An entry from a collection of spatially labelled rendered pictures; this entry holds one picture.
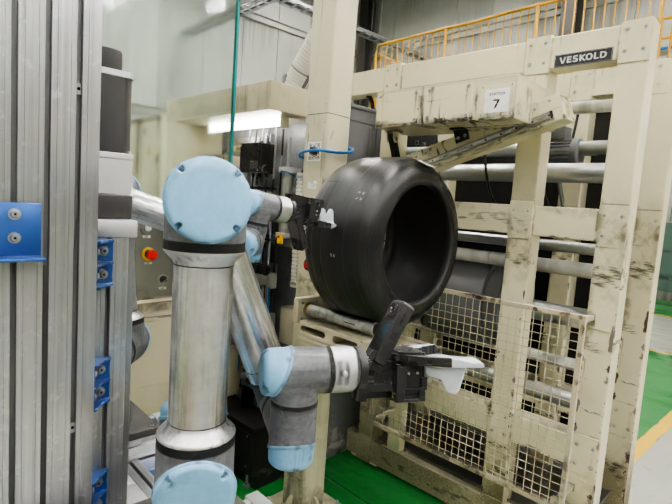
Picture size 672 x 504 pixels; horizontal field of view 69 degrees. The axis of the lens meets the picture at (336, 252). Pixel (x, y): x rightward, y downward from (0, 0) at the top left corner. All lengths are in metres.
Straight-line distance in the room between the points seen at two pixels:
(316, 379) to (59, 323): 0.45
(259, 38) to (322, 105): 11.15
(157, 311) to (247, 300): 1.15
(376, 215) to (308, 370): 0.84
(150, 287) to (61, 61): 1.21
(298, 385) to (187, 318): 0.20
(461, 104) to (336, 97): 0.47
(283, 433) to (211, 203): 0.37
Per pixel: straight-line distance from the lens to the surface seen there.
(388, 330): 0.83
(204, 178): 0.68
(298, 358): 0.78
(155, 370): 2.05
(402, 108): 2.05
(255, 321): 0.87
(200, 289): 0.71
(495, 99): 1.84
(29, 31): 0.94
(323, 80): 2.00
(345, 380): 0.80
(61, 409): 1.00
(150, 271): 2.00
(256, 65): 12.91
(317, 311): 1.85
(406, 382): 0.84
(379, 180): 1.58
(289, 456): 0.83
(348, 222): 1.54
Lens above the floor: 1.31
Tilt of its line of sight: 6 degrees down
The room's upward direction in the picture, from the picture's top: 4 degrees clockwise
